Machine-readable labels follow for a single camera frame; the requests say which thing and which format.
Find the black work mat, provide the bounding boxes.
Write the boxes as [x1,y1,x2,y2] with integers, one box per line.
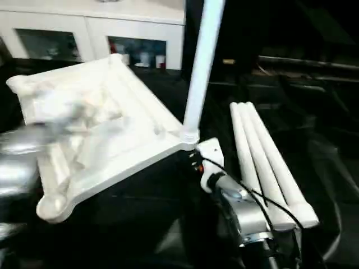
[0,55,359,269]

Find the white sideboard with glass doors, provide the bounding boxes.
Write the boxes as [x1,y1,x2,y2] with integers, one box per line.
[0,0,186,69]

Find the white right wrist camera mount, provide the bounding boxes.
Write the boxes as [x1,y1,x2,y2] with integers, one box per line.
[196,137,227,194]

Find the black backdrop cloth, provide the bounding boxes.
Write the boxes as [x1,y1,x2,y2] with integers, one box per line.
[182,0,359,82]

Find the white plastic table top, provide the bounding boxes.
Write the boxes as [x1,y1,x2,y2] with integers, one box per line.
[5,53,201,224]

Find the grey metal rod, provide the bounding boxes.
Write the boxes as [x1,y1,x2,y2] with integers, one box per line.
[257,55,359,71]

